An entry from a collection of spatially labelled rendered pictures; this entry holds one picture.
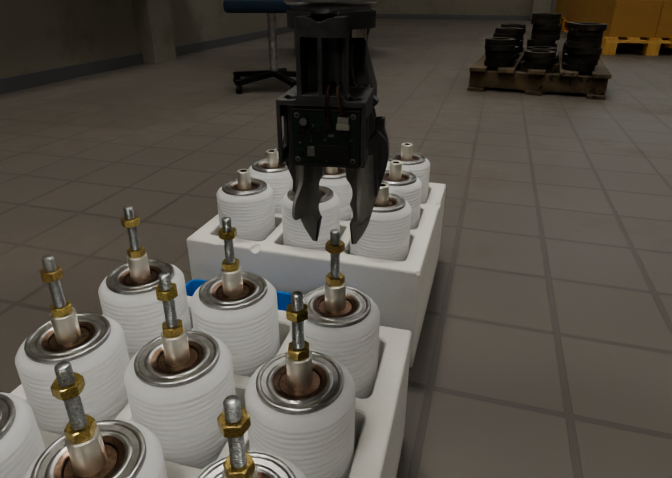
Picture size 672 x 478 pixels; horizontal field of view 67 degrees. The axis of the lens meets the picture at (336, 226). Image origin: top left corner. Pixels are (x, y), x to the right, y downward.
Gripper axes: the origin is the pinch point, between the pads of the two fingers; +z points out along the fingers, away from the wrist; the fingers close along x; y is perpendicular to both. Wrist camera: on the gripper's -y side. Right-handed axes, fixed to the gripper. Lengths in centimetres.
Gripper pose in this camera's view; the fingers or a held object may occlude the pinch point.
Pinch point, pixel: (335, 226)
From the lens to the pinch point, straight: 50.9
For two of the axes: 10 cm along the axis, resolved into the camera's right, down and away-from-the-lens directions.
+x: 9.9, 0.7, -1.5
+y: -1.7, 4.2, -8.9
